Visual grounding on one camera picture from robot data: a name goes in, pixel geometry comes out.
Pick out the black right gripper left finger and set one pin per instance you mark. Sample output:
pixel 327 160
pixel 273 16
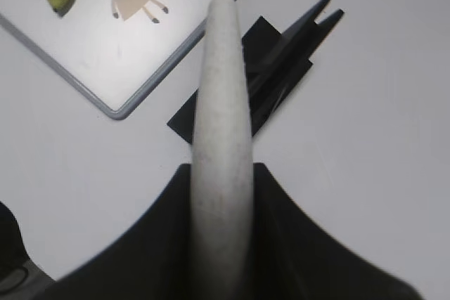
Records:
pixel 149 261

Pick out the white grey-rimmed cutting board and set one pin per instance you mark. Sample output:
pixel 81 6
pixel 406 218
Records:
pixel 114 52

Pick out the white-handled kitchen knife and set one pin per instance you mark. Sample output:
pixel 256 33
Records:
pixel 222 166

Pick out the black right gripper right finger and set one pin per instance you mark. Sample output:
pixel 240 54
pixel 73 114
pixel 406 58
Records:
pixel 296 259

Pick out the black knife stand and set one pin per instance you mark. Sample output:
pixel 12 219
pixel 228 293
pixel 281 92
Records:
pixel 271 62

